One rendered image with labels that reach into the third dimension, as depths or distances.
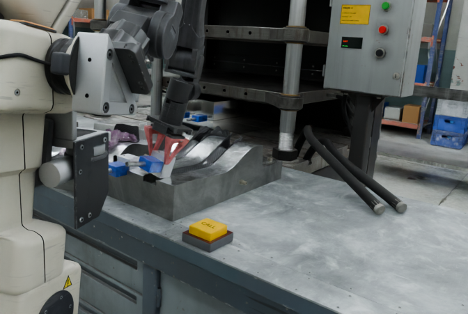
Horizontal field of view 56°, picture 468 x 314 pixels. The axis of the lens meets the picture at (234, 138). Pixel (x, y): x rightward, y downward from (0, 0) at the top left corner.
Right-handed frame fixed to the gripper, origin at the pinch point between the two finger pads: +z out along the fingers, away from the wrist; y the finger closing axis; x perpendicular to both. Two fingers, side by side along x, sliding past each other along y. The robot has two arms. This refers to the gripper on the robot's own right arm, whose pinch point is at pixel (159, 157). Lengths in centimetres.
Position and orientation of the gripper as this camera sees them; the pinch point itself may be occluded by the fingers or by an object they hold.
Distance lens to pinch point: 110.1
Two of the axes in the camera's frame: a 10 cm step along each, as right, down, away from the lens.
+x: -5.5, -0.3, -8.3
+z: -3.0, 9.4, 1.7
